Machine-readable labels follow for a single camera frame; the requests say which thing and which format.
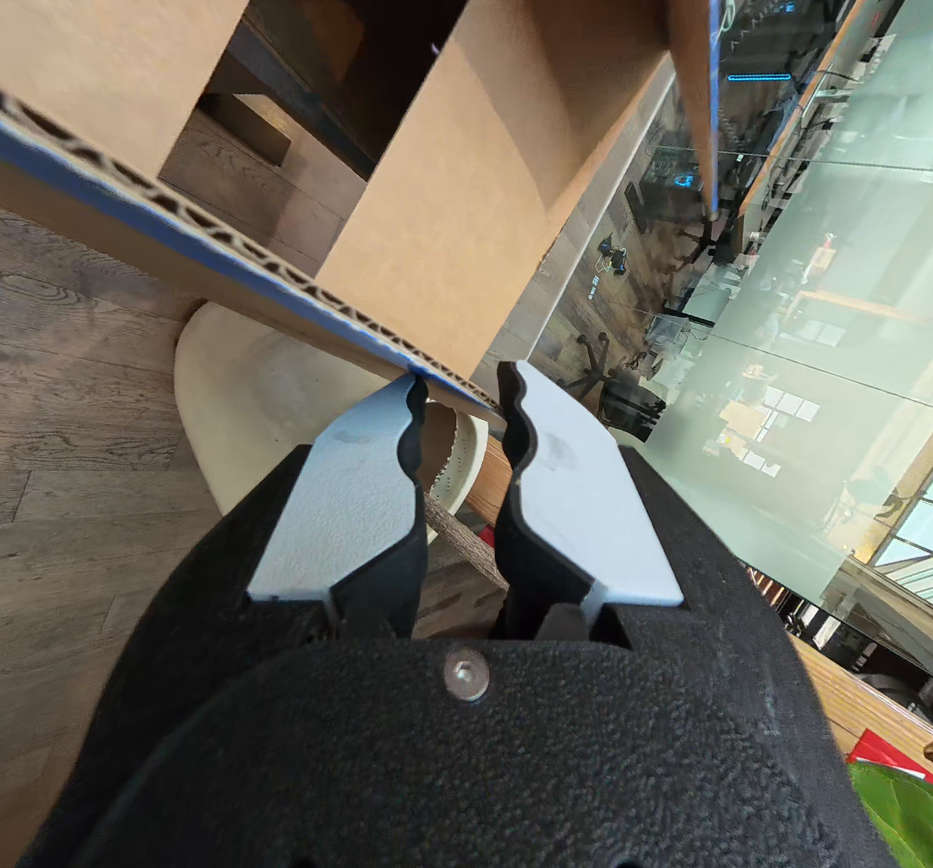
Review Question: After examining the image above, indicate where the cream round chair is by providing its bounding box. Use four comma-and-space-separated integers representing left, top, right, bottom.
173, 301, 491, 542

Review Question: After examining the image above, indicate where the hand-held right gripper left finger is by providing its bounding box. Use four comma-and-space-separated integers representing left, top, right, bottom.
248, 372, 430, 639

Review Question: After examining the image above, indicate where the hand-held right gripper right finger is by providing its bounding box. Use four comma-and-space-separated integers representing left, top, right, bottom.
494, 361, 686, 640

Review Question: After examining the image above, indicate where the brown cardboard box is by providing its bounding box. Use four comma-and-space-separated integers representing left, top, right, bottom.
0, 0, 733, 435

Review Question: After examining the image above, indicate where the red packet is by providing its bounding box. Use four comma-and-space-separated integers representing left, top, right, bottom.
846, 729, 933, 783

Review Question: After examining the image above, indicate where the black office chair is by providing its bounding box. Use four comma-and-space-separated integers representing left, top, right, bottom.
565, 332, 668, 442

